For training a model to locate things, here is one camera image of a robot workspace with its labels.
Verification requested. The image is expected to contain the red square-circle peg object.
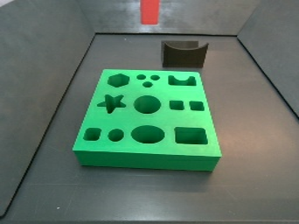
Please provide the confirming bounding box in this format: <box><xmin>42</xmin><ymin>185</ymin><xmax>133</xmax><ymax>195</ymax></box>
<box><xmin>140</xmin><ymin>0</ymin><xmax>160</xmax><ymax>25</ymax></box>

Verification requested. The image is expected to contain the green shape-sorter board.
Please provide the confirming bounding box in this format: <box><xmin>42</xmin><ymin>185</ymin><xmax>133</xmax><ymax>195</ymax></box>
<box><xmin>72</xmin><ymin>69</ymin><xmax>221</xmax><ymax>172</ymax></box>

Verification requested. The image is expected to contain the black curved holder block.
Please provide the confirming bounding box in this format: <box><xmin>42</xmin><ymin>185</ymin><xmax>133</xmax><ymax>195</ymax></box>
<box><xmin>161</xmin><ymin>40</ymin><xmax>209</xmax><ymax>68</ymax></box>

